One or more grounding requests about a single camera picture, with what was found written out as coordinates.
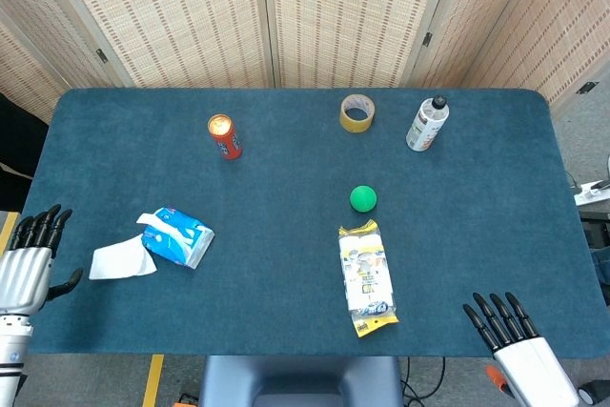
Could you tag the white power strip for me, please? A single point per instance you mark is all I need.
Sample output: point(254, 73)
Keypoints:
point(591, 192)

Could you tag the white labelled plastic bottle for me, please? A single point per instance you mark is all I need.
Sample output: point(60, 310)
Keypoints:
point(424, 126)

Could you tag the black chair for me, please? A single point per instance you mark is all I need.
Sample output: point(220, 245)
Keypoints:
point(16, 149)

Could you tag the yellow packing tape roll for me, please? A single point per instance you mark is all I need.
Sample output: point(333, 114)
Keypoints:
point(355, 126)

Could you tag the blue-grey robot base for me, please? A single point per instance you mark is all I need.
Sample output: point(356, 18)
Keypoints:
point(300, 378)

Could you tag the orange black tool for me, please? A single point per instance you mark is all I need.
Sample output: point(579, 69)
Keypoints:
point(498, 378)

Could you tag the woven folding screen panel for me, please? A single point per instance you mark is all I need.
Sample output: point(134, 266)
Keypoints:
point(472, 11)
point(352, 11)
point(167, 11)
point(57, 30)
point(562, 21)
point(19, 73)

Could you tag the blue plastic tissue pack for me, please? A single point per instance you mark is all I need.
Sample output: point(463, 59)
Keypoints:
point(186, 245)

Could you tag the orange soda can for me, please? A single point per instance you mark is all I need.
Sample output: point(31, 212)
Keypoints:
point(229, 142)

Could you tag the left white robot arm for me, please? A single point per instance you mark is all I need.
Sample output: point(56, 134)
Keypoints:
point(12, 354)

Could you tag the black equipment box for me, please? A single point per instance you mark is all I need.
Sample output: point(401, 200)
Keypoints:
point(598, 230)

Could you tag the blue felt table cover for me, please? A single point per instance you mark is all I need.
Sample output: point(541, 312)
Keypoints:
point(286, 235)

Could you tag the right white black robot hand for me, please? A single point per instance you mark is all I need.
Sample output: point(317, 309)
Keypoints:
point(529, 369)

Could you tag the yellow white snack bag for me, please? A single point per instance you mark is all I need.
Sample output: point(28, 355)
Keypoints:
point(364, 273)

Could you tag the green foam ball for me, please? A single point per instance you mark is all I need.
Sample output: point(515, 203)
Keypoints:
point(363, 198)

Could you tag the white pulled-out tissue sheet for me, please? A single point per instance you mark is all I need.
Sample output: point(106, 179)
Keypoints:
point(119, 259)

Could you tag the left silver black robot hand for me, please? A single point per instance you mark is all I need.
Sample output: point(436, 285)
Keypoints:
point(24, 278)

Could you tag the black round object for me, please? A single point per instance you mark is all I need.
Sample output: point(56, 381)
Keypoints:
point(593, 393)

